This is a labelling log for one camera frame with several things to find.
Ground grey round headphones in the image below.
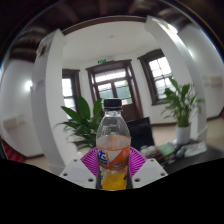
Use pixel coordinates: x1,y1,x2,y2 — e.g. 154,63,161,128
174,146,187,158

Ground clear orange-label drink bottle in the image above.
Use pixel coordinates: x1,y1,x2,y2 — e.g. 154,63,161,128
95,98,132,192

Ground green flat packet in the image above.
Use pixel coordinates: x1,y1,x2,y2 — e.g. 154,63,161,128
158,143,176,157

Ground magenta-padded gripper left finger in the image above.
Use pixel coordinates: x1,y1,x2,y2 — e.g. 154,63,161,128
59,147,101,190

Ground large potted leafy plant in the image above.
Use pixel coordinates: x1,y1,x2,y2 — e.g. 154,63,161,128
54,95,104,151

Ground red carpeted staircase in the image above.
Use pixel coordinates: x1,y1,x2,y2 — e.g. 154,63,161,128
1,139,24,164

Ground printed magazine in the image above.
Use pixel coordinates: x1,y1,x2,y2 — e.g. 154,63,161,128
183,141,208,158

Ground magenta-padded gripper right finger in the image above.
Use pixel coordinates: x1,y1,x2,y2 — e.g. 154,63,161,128
126,146,169,190

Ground small potted leafy plant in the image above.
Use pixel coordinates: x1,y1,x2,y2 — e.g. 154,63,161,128
156,76,205,146

